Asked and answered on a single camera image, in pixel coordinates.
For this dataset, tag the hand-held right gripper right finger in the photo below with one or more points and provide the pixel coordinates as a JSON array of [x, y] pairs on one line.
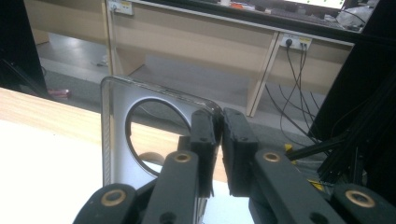
[[238, 155]]

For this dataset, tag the wooden cabinet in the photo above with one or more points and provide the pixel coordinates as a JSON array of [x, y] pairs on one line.
[[186, 40]]

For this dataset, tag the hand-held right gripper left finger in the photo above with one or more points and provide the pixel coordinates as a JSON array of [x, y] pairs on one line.
[[204, 149]]

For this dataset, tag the black curtain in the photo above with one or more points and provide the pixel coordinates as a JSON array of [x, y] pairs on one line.
[[17, 46], [367, 77]]

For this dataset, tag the black metal stand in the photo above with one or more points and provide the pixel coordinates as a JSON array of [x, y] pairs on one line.
[[314, 147]]

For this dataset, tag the pink object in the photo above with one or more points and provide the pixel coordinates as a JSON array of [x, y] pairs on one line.
[[59, 92]]

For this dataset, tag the computer monitor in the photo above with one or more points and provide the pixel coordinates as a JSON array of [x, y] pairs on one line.
[[314, 3]]

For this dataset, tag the white wall power socket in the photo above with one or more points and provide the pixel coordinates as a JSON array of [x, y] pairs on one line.
[[295, 41], [120, 6]]

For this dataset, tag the grey phone case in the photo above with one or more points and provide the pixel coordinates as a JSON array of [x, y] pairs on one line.
[[118, 124]]

